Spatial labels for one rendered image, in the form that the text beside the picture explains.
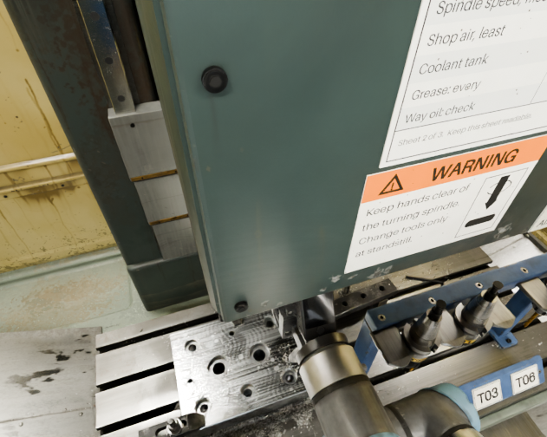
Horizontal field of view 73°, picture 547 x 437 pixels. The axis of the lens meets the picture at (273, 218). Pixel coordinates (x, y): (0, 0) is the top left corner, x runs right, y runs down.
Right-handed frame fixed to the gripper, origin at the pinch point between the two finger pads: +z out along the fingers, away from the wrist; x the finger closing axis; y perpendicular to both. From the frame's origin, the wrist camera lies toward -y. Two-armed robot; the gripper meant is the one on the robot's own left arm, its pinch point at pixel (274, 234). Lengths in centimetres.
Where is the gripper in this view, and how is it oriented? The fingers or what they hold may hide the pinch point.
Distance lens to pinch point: 58.8
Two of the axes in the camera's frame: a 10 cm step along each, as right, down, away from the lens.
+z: -3.3, -6.9, 6.5
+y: 0.0, 6.9, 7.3
